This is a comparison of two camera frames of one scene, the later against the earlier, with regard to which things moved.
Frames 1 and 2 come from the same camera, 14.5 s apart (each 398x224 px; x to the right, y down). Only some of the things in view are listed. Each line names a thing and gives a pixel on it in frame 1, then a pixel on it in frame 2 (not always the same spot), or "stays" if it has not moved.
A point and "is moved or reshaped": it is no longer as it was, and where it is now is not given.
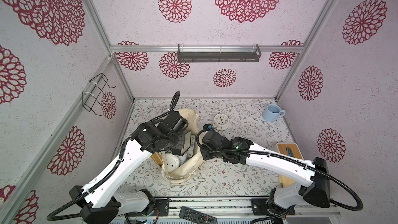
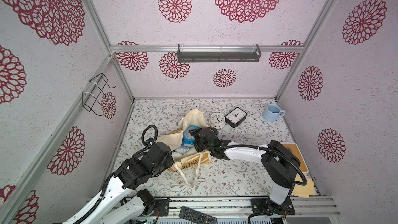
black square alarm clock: [189, 144] -> [235, 117]
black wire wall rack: [89, 100] stays
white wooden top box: [291, 149] stays
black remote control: [196, 216] stays
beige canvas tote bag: [187, 170] is moved or reshaped
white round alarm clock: [221, 122] is moved or reshaped
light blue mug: [272, 112] stays
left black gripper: [181, 142] -> [169, 163]
